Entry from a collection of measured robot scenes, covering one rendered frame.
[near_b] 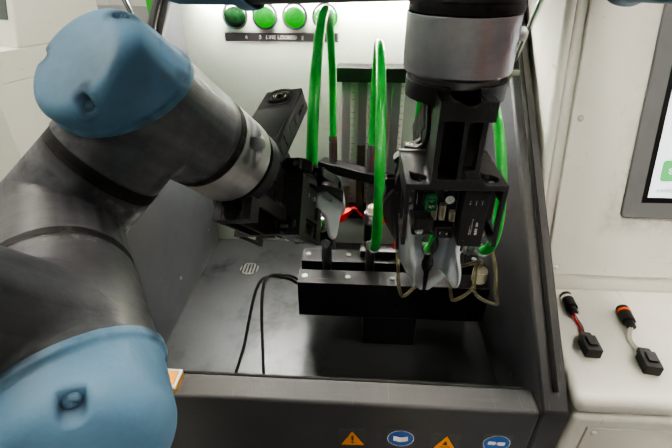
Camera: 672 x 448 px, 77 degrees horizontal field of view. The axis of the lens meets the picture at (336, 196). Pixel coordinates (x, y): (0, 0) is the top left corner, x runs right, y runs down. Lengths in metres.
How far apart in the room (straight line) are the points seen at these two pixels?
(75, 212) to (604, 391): 0.65
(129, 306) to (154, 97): 0.11
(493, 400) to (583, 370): 0.13
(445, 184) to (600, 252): 0.58
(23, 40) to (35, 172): 3.11
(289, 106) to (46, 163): 0.24
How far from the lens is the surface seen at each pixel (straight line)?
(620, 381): 0.74
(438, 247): 0.41
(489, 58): 0.29
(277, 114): 0.44
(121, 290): 0.21
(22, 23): 3.39
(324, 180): 0.44
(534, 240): 0.71
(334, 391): 0.66
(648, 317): 0.87
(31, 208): 0.27
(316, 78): 0.52
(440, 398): 0.67
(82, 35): 0.28
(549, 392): 0.70
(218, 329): 0.93
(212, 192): 0.34
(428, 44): 0.29
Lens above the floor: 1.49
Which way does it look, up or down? 30 degrees down
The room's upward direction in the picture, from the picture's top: straight up
